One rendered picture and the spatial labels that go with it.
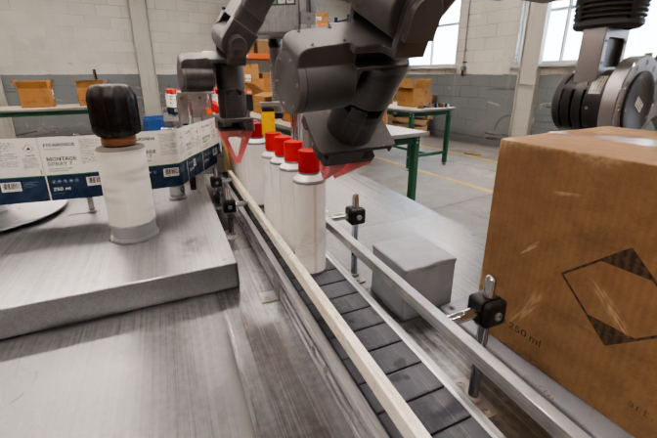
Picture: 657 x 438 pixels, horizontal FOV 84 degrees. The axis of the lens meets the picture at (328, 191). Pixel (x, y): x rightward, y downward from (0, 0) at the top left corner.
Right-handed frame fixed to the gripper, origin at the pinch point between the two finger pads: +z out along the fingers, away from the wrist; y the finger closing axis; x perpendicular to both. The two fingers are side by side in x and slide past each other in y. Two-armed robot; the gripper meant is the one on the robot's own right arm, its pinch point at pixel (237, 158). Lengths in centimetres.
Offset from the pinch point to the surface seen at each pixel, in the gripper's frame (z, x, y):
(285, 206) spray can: 4.8, 4.1, 21.4
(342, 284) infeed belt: 14.1, 8.6, 34.8
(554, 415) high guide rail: 6, 9, 68
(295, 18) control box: -30.3, 17.9, -9.1
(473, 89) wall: 5, 505, -433
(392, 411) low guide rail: 12, 2, 59
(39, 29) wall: -98, -185, -738
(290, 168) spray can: -2.2, 5.0, 22.1
